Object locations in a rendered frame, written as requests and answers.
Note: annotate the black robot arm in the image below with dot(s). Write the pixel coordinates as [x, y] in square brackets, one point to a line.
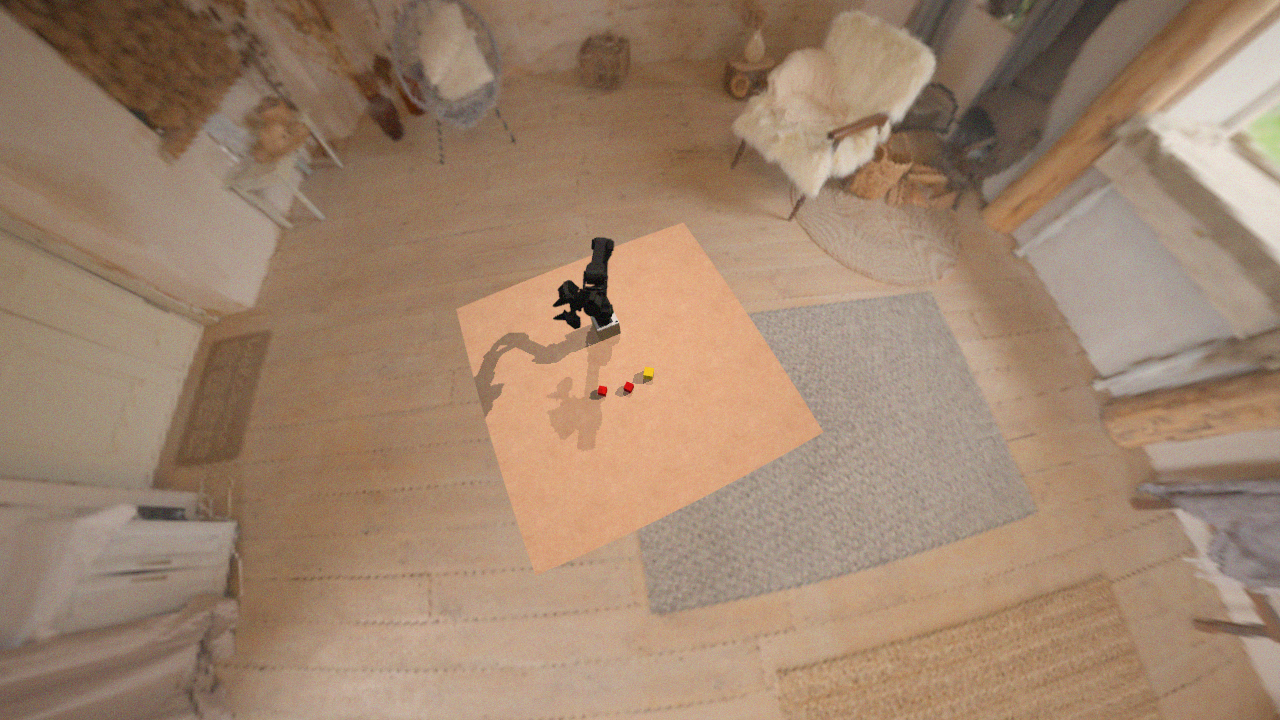
[596, 302]

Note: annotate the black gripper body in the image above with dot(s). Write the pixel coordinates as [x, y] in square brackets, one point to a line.
[572, 317]

